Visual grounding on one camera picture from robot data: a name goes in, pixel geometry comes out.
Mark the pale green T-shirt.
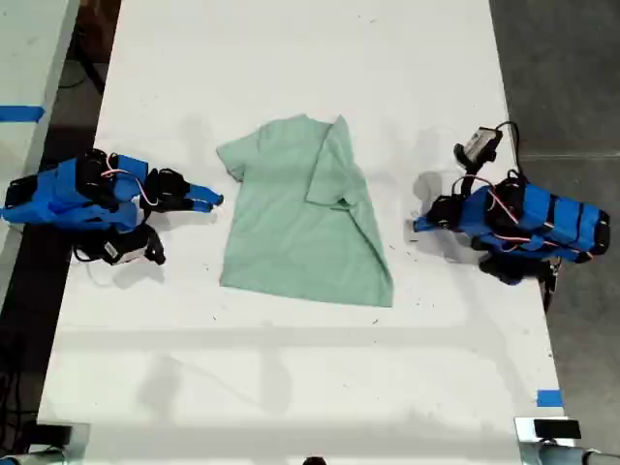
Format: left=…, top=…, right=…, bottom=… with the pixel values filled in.
left=215, top=113, right=396, bottom=309

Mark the black table clamp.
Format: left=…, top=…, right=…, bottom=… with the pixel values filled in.
left=540, top=261, right=563, bottom=312

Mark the long blue tape strip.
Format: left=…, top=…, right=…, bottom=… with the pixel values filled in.
left=0, top=106, right=47, bottom=123

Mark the white side table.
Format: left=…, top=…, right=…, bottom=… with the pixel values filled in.
left=0, top=0, right=82, bottom=296

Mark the small black box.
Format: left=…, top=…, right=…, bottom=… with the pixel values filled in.
left=34, top=424, right=75, bottom=445
left=533, top=418, right=582, bottom=440

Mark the metal pipe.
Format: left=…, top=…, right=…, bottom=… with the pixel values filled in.
left=520, top=443, right=620, bottom=465
left=0, top=449, right=69, bottom=465

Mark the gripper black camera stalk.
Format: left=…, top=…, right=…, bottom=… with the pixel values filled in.
left=457, top=157, right=485, bottom=196
left=138, top=224, right=167, bottom=265

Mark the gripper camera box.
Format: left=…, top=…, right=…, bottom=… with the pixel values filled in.
left=102, top=235, right=147, bottom=266
left=453, top=126, right=500, bottom=165

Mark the black floor cable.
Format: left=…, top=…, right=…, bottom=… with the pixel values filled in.
left=58, top=56, right=107, bottom=92

